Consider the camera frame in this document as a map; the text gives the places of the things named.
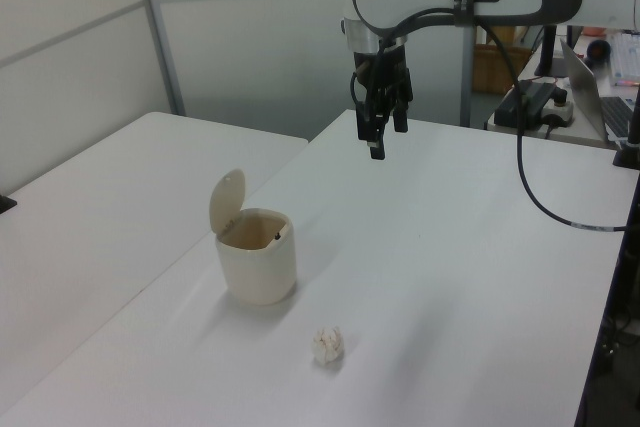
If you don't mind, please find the white paper ball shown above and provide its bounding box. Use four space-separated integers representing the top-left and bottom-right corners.
310 326 347 366

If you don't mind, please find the black monitor stand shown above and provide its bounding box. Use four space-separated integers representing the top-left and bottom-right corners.
533 25 569 79

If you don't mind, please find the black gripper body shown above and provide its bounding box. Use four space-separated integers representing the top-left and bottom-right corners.
351 43 413 104

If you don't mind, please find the small white lidded bin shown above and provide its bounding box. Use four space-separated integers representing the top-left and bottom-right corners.
207 167 298 307

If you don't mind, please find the black control box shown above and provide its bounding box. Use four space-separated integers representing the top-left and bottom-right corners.
493 80 566 129

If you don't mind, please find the emergency stop button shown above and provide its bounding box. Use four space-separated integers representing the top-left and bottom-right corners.
541 89 577 129

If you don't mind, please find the silver open laptop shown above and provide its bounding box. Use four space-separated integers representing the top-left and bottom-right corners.
558 38 637 144

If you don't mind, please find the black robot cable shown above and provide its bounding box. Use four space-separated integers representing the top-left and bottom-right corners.
348 0 628 234

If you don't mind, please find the grey partition post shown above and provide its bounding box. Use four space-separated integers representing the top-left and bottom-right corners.
133 0 188 117
458 21 477 127

